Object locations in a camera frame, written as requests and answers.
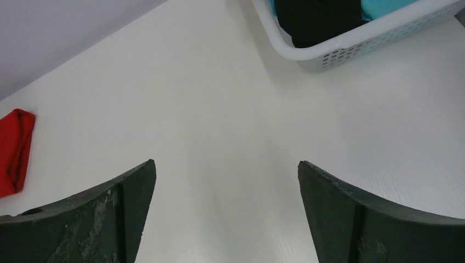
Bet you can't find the light blue t shirt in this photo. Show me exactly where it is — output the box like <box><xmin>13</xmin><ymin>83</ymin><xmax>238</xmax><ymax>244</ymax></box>
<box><xmin>361</xmin><ymin>0</ymin><xmax>417</xmax><ymax>21</ymax></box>

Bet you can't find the black t shirt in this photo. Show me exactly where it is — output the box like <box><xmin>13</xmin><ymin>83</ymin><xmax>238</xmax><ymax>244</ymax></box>
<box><xmin>274</xmin><ymin>0</ymin><xmax>368</xmax><ymax>48</ymax></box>

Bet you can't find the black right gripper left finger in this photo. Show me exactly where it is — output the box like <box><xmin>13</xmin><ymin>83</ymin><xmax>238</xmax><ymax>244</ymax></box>
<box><xmin>1</xmin><ymin>159</ymin><xmax>156</xmax><ymax>262</ymax></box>

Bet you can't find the white plastic laundry basket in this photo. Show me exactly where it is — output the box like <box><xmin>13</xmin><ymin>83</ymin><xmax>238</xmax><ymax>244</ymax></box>
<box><xmin>253</xmin><ymin>1</ymin><xmax>464</xmax><ymax>72</ymax></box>

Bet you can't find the red folded t shirt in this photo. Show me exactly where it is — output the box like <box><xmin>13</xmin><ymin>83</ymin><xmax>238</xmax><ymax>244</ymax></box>
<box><xmin>1</xmin><ymin>108</ymin><xmax>36</xmax><ymax>197</ymax></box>

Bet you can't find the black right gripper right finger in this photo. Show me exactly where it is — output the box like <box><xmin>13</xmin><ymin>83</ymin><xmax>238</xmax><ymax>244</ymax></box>
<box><xmin>298</xmin><ymin>161</ymin><xmax>464</xmax><ymax>262</ymax></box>

